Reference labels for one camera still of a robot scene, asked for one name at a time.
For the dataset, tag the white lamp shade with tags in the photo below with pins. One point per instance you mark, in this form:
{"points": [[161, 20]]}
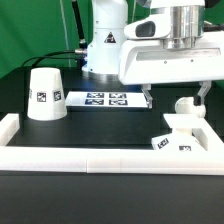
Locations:
{"points": [[46, 100]]}

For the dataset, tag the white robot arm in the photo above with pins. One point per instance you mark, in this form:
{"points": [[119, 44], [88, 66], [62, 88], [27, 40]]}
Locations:
{"points": [[110, 19]]}

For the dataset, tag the white U-shaped frame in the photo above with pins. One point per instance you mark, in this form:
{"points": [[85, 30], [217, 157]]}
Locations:
{"points": [[209, 161]]}

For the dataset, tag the white lamp base with tags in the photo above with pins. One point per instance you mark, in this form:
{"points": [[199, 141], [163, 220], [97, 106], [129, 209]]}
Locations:
{"points": [[181, 138]]}

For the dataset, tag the white sheet with tags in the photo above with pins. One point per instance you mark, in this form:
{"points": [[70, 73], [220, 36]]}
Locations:
{"points": [[106, 99]]}

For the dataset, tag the white lamp bulb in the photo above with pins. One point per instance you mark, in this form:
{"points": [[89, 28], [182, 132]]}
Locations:
{"points": [[185, 105]]}

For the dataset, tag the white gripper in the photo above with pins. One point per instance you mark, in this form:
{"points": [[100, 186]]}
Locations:
{"points": [[158, 51]]}

